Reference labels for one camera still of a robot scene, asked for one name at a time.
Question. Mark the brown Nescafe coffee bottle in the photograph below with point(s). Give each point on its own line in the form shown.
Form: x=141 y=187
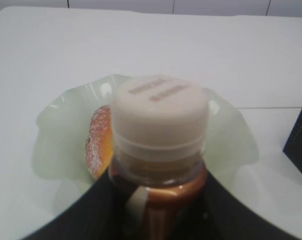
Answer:
x=158 y=126

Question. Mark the pale green wavy glass plate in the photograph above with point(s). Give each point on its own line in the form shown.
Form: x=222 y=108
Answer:
x=59 y=151

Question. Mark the sugared toy bread bun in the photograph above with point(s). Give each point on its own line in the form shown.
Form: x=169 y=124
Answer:
x=98 y=146

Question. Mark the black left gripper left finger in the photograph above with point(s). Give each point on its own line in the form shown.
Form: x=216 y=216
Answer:
x=97 y=215

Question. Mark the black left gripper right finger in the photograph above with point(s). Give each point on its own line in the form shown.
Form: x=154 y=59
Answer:
x=226 y=218

